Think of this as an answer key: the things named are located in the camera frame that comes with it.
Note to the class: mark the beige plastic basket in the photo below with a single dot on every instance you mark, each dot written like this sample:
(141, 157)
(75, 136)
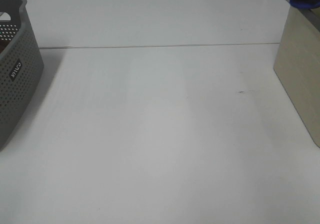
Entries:
(297, 66)

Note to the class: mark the grey perforated plastic basket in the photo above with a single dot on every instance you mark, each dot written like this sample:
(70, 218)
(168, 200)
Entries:
(21, 66)

